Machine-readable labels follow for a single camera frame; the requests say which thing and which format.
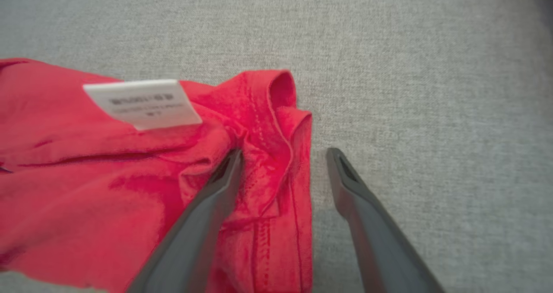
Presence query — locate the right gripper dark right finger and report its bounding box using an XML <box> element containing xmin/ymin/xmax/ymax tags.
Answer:
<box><xmin>326</xmin><ymin>147</ymin><xmax>445</xmax><ymax>293</ymax></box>

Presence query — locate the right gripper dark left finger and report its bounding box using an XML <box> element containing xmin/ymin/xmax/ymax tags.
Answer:
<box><xmin>125</xmin><ymin>148</ymin><xmax>243</xmax><ymax>293</ymax></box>

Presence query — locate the red white Bulls shirt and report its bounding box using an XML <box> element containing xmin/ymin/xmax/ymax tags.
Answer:
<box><xmin>0</xmin><ymin>58</ymin><xmax>313</xmax><ymax>293</ymax></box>

